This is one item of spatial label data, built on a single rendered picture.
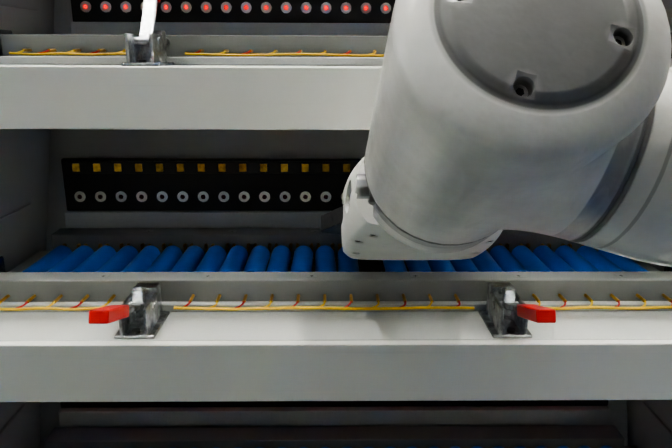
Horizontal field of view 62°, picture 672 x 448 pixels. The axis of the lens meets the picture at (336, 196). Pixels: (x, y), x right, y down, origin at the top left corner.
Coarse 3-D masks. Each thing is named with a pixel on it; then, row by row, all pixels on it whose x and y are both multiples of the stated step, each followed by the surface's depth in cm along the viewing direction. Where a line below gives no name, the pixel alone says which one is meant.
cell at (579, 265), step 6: (564, 246) 52; (558, 252) 52; (564, 252) 51; (570, 252) 51; (576, 252) 51; (564, 258) 51; (570, 258) 50; (576, 258) 50; (582, 258) 49; (570, 264) 50; (576, 264) 49; (582, 264) 48; (588, 264) 48; (576, 270) 48; (582, 270) 47; (588, 270) 47; (594, 270) 47
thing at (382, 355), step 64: (0, 256) 47; (0, 320) 42; (64, 320) 42; (192, 320) 42; (256, 320) 42; (320, 320) 42; (384, 320) 42; (448, 320) 42; (576, 320) 42; (640, 320) 42; (0, 384) 39; (64, 384) 39; (128, 384) 39; (192, 384) 39; (256, 384) 39; (320, 384) 39; (384, 384) 39; (448, 384) 39; (512, 384) 40; (576, 384) 40; (640, 384) 40
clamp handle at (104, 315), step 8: (136, 296) 40; (128, 304) 39; (136, 304) 39; (144, 304) 40; (96, 312) 33; (104, 312) 33; (112, 312) 34; (120, 312) 35; (128, 312) 36; (88, 320) 33; (96, 320) 33; (104, 320) 33; (112, 320) 34
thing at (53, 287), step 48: (0, 288) 43; (48, 288) 43; (96, 288) 43; (192, 288) 43; (240, 288) 44; (288, 288) 44; (336, 288) 44; (384, 288) 44; (432, 288) 44; (480, 288) 44; (528, 288) 44; (576, 288) 44; (624, 288) 44
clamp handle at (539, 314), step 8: (504, 288) 40; (504, 296) 40; (512, 296) 40; (504, 304) 40; (512, 304) 39; (520, 304) 37; (528, 304) 37; (520, 312) 36; (528, 312) 35; (536, 312) 33; (544, 312) 33; (552, 312) 33; (536, 320) 33; (544, 320) 33; (552, 320) 33
